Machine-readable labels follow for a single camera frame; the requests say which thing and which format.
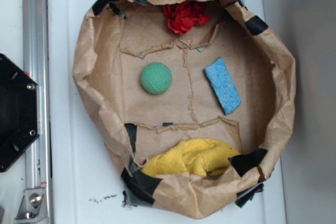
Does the yellow cloth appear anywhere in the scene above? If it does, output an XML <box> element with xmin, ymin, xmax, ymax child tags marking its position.
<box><xmin>142</xmin><ymin>138</ymin><xmax>240</xmax><ymax>178</ymax></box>

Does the green foam ball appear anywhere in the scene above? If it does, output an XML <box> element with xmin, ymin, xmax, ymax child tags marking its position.
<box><xmin>140</xmin><ymin>62</ymin><xmax>172</xmax><ymax>95</ymax></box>

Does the brown paper bag bin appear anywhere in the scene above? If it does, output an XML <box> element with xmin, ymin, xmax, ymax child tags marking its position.
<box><xmin>72</xmin><ymin>0</ymin><xmax>296</xmax><ymax>219</ymax></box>

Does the blue sponge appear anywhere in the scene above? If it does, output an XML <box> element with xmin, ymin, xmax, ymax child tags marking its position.
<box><xmin>204</xmin><ymin>57</ymin><xmax>242</xmax><ymax>115</ymax></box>

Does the red crumpled paper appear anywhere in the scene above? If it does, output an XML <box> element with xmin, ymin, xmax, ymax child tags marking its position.
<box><xmin>163</xmin><ymin>1</ymin><xmax>211</xmax><ymax>35</ymax></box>

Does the aluminium rail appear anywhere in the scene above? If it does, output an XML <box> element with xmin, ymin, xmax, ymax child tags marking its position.
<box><xmin>23</xmin><ymin>0</ymin><xmax>54</xmax><ymax>223</ymax></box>

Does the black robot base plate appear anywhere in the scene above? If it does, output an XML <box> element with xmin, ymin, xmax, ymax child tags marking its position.
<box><xmin>0</xmin><ymin>54</ymin><xmax>39</xmax><ymax>173</ymax></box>

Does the metal corner bracket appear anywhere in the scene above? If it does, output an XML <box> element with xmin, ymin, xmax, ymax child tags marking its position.
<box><xmin>14</xmin><ymin>188</ymin><xmax>49</xmax><ymax>223</ymax></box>

